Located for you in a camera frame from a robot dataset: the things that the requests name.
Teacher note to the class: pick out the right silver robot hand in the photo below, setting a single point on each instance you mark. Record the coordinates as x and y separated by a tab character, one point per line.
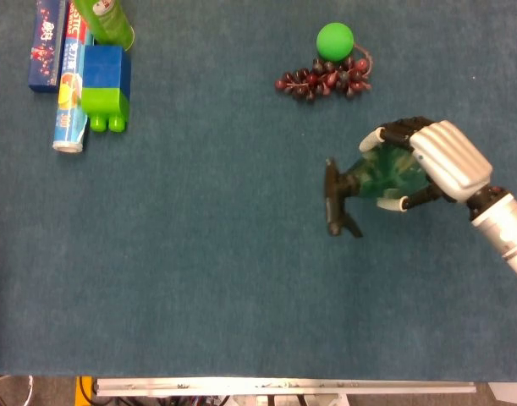
448	162

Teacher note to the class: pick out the green transparent spray bottle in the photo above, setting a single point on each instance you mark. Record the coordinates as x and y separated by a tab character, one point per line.
381	177

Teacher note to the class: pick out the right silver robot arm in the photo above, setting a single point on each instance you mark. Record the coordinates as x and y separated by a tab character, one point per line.
501	228

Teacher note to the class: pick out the dark red grape bunch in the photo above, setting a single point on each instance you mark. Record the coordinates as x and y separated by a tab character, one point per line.
326	79

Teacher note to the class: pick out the green ball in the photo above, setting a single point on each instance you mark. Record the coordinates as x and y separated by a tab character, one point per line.
334	41

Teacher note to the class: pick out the blue table cloth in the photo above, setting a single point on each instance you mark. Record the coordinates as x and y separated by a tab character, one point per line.
224	237

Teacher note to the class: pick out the blue and green toy block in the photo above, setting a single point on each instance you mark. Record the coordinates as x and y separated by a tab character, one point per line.
106	84

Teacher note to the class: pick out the green cylindrical can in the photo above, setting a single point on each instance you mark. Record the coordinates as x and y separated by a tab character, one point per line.
108	21

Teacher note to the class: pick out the plastic wrap roll box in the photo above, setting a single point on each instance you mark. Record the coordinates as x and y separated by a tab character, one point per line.
70	97

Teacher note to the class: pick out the dark blue printed box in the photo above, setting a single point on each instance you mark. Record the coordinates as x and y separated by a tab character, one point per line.
47	46

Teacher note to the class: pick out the aluminium profile rail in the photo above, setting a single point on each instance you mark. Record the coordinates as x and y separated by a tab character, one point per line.
283	387

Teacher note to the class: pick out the yellow frame part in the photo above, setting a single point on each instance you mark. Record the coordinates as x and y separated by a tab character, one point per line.
84	391

